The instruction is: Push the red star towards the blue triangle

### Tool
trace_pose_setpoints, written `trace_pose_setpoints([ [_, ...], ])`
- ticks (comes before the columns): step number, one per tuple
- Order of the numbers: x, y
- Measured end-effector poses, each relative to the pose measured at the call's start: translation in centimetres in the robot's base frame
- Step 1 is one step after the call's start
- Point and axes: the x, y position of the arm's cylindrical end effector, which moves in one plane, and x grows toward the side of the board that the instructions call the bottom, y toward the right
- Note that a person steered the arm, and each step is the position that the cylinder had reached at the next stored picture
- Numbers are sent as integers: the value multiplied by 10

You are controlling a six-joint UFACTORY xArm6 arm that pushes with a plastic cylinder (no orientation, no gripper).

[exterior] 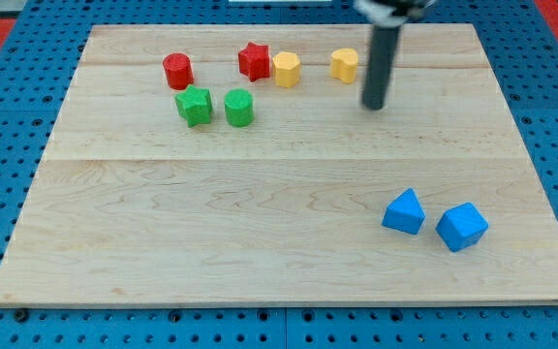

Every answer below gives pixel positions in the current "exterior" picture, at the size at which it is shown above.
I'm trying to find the yellow hexagon block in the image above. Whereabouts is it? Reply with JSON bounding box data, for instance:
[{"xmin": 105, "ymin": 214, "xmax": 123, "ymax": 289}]
[{"xmin": 272, "ymin": 51, "xmax": 301, "ymax": 88}]

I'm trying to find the red star block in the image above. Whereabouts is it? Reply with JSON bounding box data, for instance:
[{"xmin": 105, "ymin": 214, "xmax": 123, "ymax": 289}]
[{"xmin": 237, "ymin": 42, "xmax": 270, "ymax": 81}]

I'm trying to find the red cylinder block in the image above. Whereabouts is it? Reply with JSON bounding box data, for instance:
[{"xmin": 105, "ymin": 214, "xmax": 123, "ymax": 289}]
[{"xmin": 163, "ymin": 52, "xmax": 195, "ymax": 90}]

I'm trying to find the blue cube block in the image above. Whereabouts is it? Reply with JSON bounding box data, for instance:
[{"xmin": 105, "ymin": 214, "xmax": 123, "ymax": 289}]
[{"xmin": 435, "ymin": 203, "xmax": 489, "ymax": 252}]

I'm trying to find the green star block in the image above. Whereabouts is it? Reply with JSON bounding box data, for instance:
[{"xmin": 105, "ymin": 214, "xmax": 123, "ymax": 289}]
[{"xmin": 174, "ymin": 84, "xmax": 213, "ymax": 127}]

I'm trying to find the light wooden board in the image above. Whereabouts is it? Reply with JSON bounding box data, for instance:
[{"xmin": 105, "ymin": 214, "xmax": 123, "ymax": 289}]
[{"xmin": 0, "ymin": 24, "xmax": 558, "ymax": 309}]

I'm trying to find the blue triangle block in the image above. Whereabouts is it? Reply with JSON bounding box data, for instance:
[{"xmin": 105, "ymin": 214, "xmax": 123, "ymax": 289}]
[{"xmin": 381, "ymin": 187, "xmax": 425, "ymax": 235}]

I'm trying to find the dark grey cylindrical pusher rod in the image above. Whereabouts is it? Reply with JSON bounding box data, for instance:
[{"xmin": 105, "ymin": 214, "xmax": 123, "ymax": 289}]
[{"xmin": 361, "ymin": 25, "xmax": 400, "ymax": 111}]

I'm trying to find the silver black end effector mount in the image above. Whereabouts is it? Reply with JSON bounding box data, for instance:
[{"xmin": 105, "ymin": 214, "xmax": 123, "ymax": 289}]
[{"xmin": 354, "ymin": 0, "xmax": 438, "ymax": 28}]

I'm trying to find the green cylinder block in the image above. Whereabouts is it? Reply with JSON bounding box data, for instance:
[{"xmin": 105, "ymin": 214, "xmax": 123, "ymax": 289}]
[{"xmin": 224, "ymin": 88, "xmax": 254, "ymax": 127}]

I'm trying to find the yellow heart block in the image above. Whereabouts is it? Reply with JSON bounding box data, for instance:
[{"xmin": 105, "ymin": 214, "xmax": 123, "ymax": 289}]
[{"xmin": 329, "ymin": 48, "xmax": 358, "ymax": 84}]

